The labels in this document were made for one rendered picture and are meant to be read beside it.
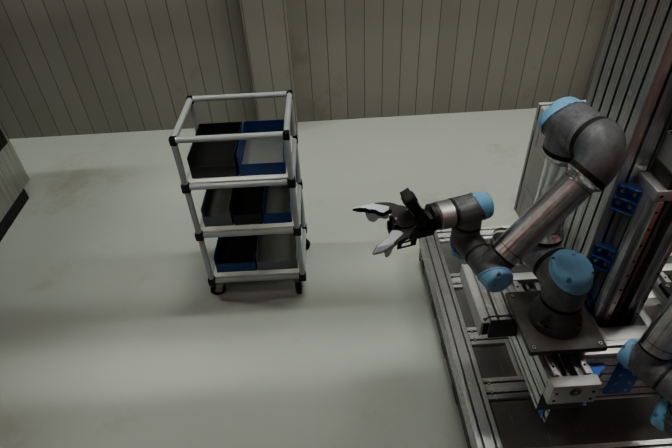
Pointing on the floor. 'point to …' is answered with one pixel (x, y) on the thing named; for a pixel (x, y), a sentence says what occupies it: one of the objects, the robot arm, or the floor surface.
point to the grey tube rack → (246, 194)
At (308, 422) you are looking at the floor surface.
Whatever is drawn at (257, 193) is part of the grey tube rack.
